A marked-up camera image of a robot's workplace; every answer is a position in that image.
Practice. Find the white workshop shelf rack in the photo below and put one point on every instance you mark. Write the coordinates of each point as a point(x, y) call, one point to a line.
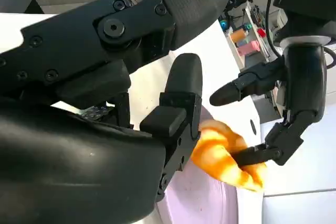
point(263, 48)

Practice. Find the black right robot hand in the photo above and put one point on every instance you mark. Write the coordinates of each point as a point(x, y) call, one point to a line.
point(65, 161)

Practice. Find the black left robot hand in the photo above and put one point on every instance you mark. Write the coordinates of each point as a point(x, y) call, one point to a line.
point(305, 82)

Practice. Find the orange spool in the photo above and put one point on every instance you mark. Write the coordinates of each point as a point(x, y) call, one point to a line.
point(239, 35)

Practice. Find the black triangular stand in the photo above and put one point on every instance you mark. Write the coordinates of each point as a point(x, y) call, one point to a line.
point(34, 7)

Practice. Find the small red item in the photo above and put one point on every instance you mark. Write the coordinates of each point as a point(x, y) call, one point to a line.
point(261, 32)

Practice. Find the orange and white bread roll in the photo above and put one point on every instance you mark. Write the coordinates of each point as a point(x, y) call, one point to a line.
point(215, 155)

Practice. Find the lilac plate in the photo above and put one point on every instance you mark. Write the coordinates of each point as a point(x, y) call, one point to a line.
point(199, 203)

